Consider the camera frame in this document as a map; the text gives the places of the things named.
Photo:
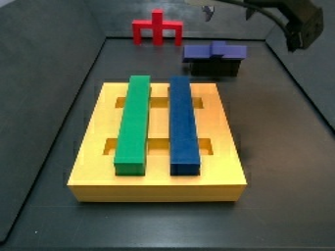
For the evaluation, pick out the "green long bar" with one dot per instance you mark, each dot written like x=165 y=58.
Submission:
x=129 y=159

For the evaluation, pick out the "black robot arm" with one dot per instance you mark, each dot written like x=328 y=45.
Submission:
x=298 y=18

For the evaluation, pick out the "purple cross-shaped block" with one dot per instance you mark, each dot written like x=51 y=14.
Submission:
x=215 y=50

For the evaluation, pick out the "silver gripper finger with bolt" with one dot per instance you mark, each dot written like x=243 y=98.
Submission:
x=249 y=12

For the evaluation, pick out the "blue long bar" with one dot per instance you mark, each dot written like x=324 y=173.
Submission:
x=184 y=158

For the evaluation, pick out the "red cross-shaped block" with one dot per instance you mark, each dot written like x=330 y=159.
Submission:
x=157 y=25

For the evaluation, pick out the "yellow slotted board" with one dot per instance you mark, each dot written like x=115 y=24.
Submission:
x=220 y=182

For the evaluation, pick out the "black angled fixture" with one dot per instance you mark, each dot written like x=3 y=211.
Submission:
x=215 y=68

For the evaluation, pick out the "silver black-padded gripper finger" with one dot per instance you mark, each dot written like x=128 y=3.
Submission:
x=208 y=10

